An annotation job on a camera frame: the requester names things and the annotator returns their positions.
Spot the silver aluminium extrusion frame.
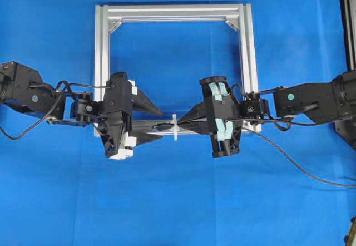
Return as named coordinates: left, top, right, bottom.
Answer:
left=94, top=3, right=258, bottom=123

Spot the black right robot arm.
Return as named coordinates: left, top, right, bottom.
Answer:
left=177, top=71, right=355, bottom=158

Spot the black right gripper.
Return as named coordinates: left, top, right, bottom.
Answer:
left=177, top=76, right=243, bottom=158

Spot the black stand right edge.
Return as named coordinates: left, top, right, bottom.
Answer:
left=336, top=0, right=355, bottom=149

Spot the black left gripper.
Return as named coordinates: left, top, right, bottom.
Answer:
left=98, top=72, right=163, bottom=160

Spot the white string loop holder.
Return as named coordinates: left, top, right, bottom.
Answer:
left=171, top=114, right=179, bottom=141

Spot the black usb wire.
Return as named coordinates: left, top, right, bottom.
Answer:
left=151, top=120, right=356, bottom=188

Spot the yellow black object corner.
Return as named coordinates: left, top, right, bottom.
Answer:
left=344, top=217, right=356, bottom=246

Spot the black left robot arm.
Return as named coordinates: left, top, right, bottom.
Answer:
left=1, top=61, right=161, bottom=160

